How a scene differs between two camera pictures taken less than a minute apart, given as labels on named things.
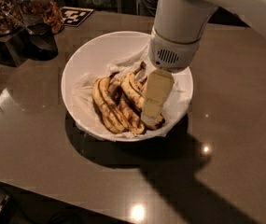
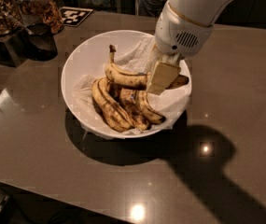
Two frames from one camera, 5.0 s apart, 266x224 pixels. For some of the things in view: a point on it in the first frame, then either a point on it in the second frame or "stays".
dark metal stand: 11,51 stays
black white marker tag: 75,16 stays
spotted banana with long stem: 153,122 to 135,79
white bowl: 112,88 stays
